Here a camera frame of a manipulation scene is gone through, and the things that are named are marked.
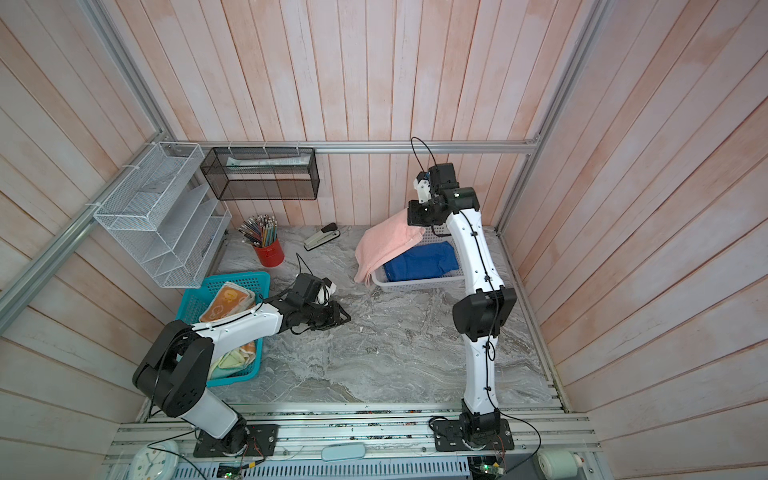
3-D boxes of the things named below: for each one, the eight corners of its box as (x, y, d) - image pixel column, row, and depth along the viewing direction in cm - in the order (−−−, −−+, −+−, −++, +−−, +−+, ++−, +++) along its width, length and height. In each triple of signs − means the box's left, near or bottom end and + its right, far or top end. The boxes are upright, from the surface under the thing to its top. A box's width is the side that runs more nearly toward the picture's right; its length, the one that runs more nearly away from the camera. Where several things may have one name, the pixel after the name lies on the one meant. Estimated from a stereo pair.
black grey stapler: (307, 252, 114) (305, 246, 111) (301, 244, 117) (299, 238, 114) (341, 235, 120) (340, 229, 117) (335, 227, 123) (334, 221, 120)
